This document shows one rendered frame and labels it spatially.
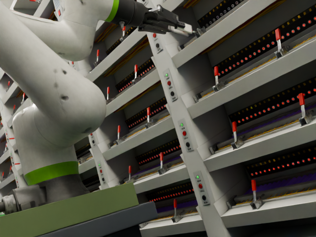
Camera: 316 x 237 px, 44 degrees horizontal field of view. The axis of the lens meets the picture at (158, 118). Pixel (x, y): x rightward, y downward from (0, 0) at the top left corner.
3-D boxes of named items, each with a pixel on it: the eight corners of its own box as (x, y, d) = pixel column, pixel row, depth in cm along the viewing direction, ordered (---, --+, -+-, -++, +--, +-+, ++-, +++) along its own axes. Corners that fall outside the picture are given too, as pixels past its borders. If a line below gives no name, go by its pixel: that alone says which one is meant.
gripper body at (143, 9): (122, 29, 121) (147, 36, 126) (136, 15, 115) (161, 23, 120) (121, 8, 124) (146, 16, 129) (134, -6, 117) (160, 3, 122)
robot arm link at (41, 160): (47, 176, 83) (27, 94, 87) (17, 193, 93) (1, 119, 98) (97, 167, 92) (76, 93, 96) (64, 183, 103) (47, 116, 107)
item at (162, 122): (177, 126, 149) (160, 95, 149) (106, 161, 196) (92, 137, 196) (208, 108, 162) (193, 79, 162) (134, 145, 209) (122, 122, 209)
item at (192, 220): (208, 230, 142) (190, 197, 143) (126, 240, 189) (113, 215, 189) (239, 202, 155) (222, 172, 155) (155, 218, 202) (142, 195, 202)
